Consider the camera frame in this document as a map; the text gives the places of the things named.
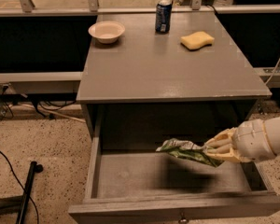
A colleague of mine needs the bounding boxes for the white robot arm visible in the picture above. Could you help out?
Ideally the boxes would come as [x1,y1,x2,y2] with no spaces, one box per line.
[204,117,280,162]

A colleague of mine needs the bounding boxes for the grey wooden cabinet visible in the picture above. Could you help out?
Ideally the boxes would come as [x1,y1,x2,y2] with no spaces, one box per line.
[77,12,271,130]

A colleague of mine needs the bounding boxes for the grey cable tray beam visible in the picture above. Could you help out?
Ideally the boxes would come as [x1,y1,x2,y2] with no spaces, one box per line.
[0,72,82,94]

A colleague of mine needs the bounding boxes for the blue soda can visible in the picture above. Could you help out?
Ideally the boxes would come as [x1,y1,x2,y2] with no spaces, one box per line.
[155,0,172,33]

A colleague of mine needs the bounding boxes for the open grey top drawer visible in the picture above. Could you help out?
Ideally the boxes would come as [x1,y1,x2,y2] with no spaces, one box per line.
[68,105,280,224]

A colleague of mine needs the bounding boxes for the white bowl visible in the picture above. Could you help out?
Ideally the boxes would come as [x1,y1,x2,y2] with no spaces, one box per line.
[88,21,125,44]

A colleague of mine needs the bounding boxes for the black metal stand leg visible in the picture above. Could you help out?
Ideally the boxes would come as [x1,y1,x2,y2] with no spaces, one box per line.
[0,161,43,224]

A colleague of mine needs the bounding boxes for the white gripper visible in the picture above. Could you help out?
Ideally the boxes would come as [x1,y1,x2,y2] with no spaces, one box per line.
[204,119,276,163]

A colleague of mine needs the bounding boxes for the metal drawer knob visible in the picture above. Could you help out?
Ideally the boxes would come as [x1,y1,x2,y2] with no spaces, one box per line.
[178,213,189,224]

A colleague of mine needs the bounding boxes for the grey metal railing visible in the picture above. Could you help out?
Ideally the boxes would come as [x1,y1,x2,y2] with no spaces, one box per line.
[0,0,280,18]

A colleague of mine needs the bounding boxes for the black floor cable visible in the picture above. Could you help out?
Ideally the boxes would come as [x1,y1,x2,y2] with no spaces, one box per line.
[0,142,40,224]

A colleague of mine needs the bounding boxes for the yellow sponge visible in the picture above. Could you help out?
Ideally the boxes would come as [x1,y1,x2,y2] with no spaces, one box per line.
[180,32,215,50]

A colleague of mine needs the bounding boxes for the green jalapeno chip bag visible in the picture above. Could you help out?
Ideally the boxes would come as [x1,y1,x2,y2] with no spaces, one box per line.
[156,138,223,167]

